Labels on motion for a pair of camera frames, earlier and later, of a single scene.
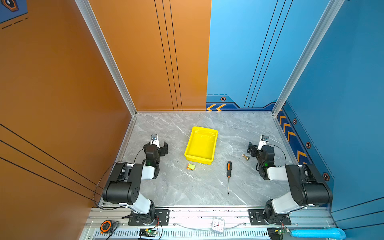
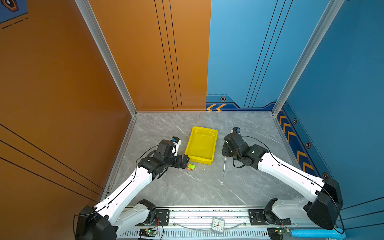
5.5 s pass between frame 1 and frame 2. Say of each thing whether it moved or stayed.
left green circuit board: stayed
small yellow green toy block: stayed
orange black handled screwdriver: moved
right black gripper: moved
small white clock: stayed
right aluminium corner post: stayed
